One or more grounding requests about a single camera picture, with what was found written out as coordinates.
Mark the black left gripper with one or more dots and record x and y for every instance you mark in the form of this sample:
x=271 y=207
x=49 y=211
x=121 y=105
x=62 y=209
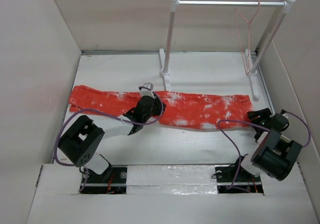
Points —
x=157 y=104

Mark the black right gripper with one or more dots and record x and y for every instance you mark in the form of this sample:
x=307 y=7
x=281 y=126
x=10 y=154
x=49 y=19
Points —
x=263 y=113

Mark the red white tie-dye trousers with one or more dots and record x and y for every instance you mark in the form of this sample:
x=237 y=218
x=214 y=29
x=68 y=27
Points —
x=183 y=110

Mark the pink wire hanger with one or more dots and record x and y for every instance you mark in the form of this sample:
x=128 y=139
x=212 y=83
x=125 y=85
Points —
x=247 y=34

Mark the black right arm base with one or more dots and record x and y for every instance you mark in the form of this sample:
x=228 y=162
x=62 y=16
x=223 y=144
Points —
x=231 y=181

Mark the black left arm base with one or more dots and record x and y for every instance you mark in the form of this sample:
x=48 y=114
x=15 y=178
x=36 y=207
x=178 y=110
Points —
x=112 y=182

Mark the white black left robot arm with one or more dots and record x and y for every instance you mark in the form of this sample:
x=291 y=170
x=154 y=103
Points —
x=80 y=141

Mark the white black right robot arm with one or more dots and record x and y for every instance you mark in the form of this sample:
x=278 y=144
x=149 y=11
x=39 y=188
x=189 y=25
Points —
x=275 y=155

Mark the white clothes rack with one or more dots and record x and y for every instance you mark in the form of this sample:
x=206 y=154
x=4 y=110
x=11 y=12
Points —
x=164 y=54

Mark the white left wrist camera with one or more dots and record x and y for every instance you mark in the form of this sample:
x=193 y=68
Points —
x=146 y=90

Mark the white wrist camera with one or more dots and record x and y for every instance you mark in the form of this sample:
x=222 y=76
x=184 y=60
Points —
x=284 y=114
x=146 y=90

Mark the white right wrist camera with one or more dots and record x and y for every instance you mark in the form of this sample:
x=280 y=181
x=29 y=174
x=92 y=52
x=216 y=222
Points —
x=284 y=114

